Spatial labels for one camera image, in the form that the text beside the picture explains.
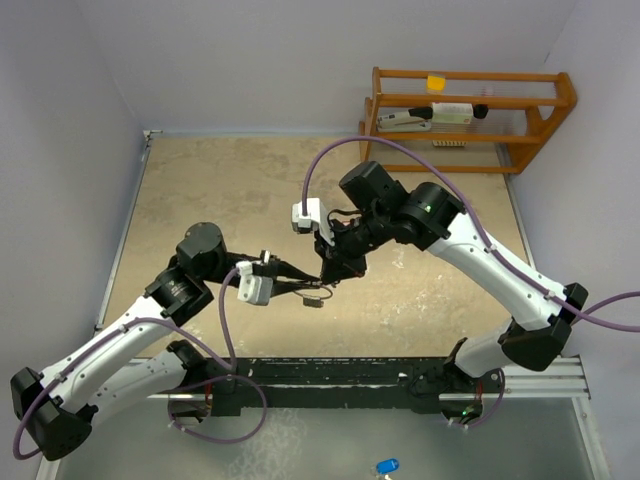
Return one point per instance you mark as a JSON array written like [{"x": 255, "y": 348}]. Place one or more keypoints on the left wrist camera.
[{"x": 255, "y": 288}]

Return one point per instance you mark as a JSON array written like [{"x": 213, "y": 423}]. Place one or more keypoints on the large silver keyring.
[{"x": 315, "y": 296}]

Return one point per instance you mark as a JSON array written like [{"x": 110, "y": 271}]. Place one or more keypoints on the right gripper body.
[{"x": 356, "y": 237}]

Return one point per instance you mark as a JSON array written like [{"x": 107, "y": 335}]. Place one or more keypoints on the blue key tag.
[{"x": 383, "y": 469}]

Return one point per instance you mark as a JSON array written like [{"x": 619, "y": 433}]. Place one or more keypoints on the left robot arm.
[{"x": 146, "y": 351}]

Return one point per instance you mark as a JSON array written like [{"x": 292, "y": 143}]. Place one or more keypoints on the white staples box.
[{"x": 452, "y": 113}]

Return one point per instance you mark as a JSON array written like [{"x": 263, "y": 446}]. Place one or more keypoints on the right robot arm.
[{"x": 431, "y": 219}]

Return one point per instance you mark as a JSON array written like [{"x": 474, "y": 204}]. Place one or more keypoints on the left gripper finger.
[
  {"x": 286, "y": 287},
  {"x": 287, "y": 270}
]

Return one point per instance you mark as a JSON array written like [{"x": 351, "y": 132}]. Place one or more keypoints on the yellow sticky note pad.
[{"x": 435, "y": 84}]

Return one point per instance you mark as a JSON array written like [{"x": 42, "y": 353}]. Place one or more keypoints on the black base frame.
[{"x": 423, "y": 385}]

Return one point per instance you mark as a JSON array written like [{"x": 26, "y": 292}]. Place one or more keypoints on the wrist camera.
[
  {"x": 311, "y": 216},
  {"x": 255, "y": 288}
]

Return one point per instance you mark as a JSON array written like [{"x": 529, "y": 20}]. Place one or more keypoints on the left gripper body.
[{"x": 266, "y": 266}]

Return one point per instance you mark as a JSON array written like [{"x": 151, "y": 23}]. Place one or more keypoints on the strip of staples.
[{"x": 448, "y": 144}]

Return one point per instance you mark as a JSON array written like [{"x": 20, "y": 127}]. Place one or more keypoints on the grey black stapler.
[{"x": 406, "y": 121}]

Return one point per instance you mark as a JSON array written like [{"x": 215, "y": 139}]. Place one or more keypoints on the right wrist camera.
[{"x": 311, "y": 216}]

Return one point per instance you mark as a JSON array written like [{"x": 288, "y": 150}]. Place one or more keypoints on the wooden shelf rack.
[{"x": 515, "y": 112}]

